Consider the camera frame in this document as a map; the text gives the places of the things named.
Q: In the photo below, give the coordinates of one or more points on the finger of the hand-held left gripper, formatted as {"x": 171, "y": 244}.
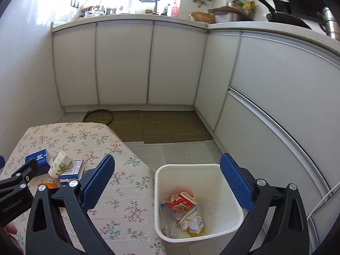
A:
{"x": 2, "y": 162}
{"x": 24, "y": 174}

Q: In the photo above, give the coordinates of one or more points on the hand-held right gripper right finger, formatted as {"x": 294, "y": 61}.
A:
{"x": 237, "y": 182}

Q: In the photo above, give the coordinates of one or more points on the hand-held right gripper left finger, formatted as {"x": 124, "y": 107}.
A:
{"x": 98, "y": 182}

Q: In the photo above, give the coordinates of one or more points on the blue cardboard box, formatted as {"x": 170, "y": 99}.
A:
{"x": 38, "y": 162}

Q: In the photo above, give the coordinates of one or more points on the small blue white box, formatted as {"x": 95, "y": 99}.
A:
{"x": 73, "y": 170}

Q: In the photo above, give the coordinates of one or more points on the floral paper cup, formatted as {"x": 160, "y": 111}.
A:
{"x": 59, "y": 164}

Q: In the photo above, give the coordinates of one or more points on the grey paper ball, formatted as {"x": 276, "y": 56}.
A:
{"x": 195, "y": 224}

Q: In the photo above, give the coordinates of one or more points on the red and white carton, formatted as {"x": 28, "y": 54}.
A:
{"x": 180, "y": 200}

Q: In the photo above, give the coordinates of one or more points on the yellow paper packet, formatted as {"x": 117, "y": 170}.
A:
{"x": 198, "y": 233}

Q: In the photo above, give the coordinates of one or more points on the white tissue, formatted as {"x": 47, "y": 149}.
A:
{"x": 185, "y": 223}

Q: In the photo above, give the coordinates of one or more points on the white plastic bin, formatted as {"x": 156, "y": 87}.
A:
{"x": 164, "y": 191}

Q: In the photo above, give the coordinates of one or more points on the crushed clear plastic bottle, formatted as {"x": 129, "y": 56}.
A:
{"x": 168, "y": 220}

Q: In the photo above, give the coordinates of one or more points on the person's left hand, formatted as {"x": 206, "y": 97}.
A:
{"x": 11, "y": 229}

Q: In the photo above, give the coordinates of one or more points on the floral tablecloth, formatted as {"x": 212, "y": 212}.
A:
{"x": 127, "y": 191}

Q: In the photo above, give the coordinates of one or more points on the white cabinet drawer front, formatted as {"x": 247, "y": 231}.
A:
{"x": 279, "y": 71}
{"x": 252, "y": 138}

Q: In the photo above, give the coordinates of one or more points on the small woven floor mat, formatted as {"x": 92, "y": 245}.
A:
{"x": 127, "y": 126}

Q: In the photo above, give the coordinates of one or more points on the round woven tray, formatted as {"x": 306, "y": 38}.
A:
{"x": 97, "y": 117}

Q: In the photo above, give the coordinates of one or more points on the large woven floor mat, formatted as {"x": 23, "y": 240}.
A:
{"x": 172, "y": 126}

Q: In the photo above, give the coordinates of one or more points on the white cabinet door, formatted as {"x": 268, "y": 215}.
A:
{"x": 75, "y": 63}
{"x": 216, "y": 79}
{"x": 123, "y": 62}
{"x": 175, "y": 65}

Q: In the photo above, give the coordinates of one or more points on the white kitchen countertop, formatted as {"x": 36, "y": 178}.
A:
{"x": 239, "y": 26}

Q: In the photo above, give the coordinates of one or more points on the metal basin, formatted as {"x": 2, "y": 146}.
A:
{"x": 233, "y": 17}

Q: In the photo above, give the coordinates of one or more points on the wicker basket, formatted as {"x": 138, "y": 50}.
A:
{"x": 203, "y": 17}

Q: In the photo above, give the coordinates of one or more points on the cluster of small jars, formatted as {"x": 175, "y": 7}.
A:
{"x": 106, "y": 11}

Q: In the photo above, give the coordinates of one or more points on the brown wooden board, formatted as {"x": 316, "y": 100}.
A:
{"x": 223, "y": 10}

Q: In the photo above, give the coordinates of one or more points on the black wok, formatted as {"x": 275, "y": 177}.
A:
{"x": 287, "y": 17}

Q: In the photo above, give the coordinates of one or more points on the yellow green snack packets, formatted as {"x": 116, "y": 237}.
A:
{"x": 245, "y": 6}

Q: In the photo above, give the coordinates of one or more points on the red labelled bottle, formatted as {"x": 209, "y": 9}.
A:
{"x": 174, "y": 10}

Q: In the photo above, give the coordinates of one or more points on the black wall hook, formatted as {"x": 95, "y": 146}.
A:
{"x": 75, "y": 4}

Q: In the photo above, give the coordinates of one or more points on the silver metal duct pipe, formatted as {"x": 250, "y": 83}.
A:
{"x": 330, "y": 24}

